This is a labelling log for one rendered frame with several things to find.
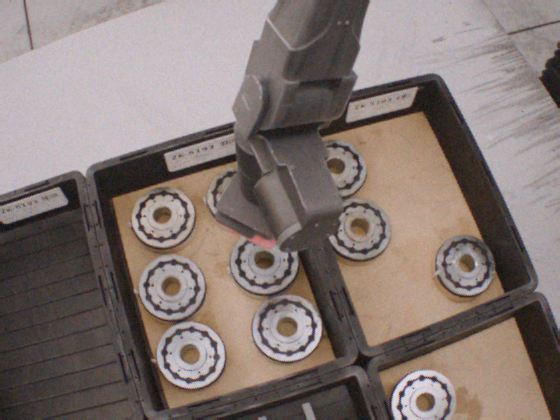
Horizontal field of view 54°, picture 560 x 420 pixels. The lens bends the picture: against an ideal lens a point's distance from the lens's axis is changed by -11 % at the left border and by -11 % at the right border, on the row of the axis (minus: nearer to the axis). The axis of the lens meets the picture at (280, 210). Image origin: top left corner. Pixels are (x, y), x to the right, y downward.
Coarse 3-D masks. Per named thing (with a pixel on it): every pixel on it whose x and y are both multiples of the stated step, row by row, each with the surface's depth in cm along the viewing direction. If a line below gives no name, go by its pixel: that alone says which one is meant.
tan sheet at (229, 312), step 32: (192, 192) 98; (128, 256) 93; (160, 256) 93; (192, 256) 94; (224, 256) 94; (224, 288) 92; (192, 320) 90; (224, 320) 90; (192, 352) 88; (256, 352) 88; (320, 352) 88; (224, 384) 86
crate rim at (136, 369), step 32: (224, 128) 91; (128, 160) 89; (96, 192) 87; (96, 224) 85; (320, 256) 84; (128, 352) 77; (352, 352) 78; (256, 384) 76; (288, 384) 77; (160, 416) 74
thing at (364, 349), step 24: (360, 96) 94; (456, 120) 93; (480, 168) 90; (504, 216) 87; (336, 264) 83; (528, 264) 84; (336, 288) 82; (528, 288) 82; (480, 312) 81; (360, 336) 79; (408, 336) 81
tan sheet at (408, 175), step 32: (384, 128) 103; (416, 128) 104; (384, 160) 101; (416, 160) 101; (384, 192) 99; (416, 192) 99; (448, 192) 99; (416, 224) 97; (448, 224) 97; (384, 256) 94; (416, 256) 94; (352, 288) 92; (384, 288) 92; (416, 288) 92; (384, 320) 90; (416, 320) 90
